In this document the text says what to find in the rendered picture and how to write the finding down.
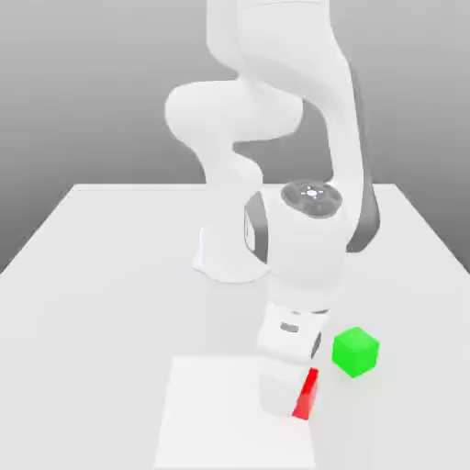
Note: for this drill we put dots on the small green cube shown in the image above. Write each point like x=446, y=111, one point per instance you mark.
x=354, y=352

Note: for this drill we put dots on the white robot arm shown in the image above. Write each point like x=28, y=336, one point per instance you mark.
x=282, y=110

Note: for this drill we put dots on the small red cube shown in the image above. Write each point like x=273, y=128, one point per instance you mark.
x=307, y=398

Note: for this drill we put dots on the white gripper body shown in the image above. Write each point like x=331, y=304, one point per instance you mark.
x=279, y=391

